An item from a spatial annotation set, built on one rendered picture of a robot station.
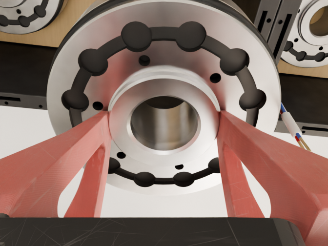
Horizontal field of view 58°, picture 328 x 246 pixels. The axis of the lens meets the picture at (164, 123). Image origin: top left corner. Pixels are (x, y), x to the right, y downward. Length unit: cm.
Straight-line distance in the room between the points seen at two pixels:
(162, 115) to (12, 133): 50
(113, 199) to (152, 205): 9
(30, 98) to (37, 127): 33
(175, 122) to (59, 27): 23
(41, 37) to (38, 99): 10
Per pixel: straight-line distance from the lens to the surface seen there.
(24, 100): 28
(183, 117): 15
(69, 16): 35
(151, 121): 15
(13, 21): 33
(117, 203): 73
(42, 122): 60
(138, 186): 16
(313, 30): 36
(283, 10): 24
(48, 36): 36
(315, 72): 40
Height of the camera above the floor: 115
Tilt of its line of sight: 54 degrees down
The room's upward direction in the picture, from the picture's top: 179 degrees clockwise
